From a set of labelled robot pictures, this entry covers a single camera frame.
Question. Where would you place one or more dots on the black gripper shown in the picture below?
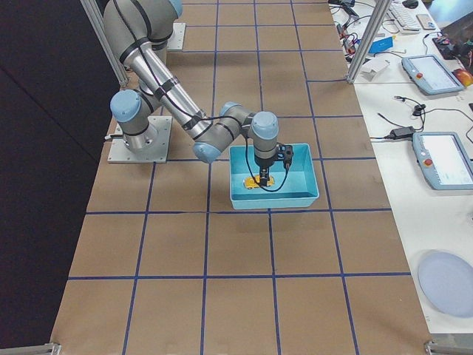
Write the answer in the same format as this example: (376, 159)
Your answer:
(264, 163)

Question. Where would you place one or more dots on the yellow beetle toy car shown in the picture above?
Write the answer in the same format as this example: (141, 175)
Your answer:
(253, 182)

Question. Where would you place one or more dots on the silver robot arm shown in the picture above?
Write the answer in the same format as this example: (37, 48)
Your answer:
(137, 31)

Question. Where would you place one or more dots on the light blue plastic bin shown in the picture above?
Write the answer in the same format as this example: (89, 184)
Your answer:
(296, 188)

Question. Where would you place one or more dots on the white folded paper box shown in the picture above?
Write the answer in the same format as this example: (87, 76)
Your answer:
(373, 67)

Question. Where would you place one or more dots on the black power adapter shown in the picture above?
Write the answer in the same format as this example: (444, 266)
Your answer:
(402, 133)

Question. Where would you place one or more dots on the blue cardboard box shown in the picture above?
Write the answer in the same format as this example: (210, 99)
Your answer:
(381, 45)

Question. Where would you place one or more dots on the near teach pendant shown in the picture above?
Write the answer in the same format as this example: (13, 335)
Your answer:
(443, 160)

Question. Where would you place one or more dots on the teach pendant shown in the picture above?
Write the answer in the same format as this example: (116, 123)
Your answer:
(443, 160)
(431, 75)

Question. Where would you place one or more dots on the far teach pendant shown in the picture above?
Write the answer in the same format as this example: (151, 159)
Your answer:
(431, 75)

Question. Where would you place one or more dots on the white keyboard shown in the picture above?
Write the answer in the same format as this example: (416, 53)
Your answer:
(403, 20)

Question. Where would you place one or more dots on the blue round plate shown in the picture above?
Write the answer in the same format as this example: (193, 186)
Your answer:
(446, 281)

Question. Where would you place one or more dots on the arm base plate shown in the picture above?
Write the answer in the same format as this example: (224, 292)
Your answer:
(151, 146)
(176, 41)

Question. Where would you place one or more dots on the aluminium frame post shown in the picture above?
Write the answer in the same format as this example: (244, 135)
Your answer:
(367, 39)

